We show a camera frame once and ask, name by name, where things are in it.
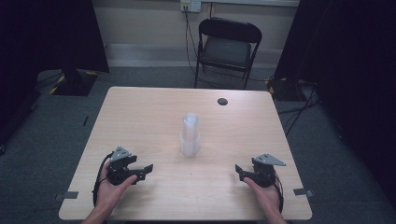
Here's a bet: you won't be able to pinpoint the black folding chair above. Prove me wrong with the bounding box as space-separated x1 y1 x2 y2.
193 17 263 91

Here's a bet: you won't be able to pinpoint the person's left hand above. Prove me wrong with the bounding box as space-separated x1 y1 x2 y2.
96 161 138 213

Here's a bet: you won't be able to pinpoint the black stand base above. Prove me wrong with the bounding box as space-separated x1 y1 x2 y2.
49 68 100 97
266 77 316 103

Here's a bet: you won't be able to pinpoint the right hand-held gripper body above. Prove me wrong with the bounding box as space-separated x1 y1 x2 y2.
251 153 287 189

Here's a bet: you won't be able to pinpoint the grey tape strip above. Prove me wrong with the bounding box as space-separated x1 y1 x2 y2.
292 188 315 198
54 190 79 202

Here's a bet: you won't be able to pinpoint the white wall socket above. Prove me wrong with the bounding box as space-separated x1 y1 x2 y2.
180 0 203 14

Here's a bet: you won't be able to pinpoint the stack of clear plastic cups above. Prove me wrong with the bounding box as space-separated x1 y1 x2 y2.
179 112 202 158

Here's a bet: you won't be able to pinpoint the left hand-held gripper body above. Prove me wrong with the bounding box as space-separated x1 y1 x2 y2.
106 146 138 187

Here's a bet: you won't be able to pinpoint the person's right hand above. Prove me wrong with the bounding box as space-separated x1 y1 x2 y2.
243 176 282 217

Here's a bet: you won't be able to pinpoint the black power cable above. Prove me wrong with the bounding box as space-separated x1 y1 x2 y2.
183 5 200 76

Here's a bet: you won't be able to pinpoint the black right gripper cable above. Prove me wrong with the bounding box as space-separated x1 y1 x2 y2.
273 175 285 215

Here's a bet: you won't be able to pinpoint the black floor cables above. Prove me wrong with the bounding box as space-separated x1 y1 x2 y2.
276 83 322 138

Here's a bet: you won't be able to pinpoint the black curtain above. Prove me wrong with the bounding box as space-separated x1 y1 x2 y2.
0 0 110 147
274 0 396 203

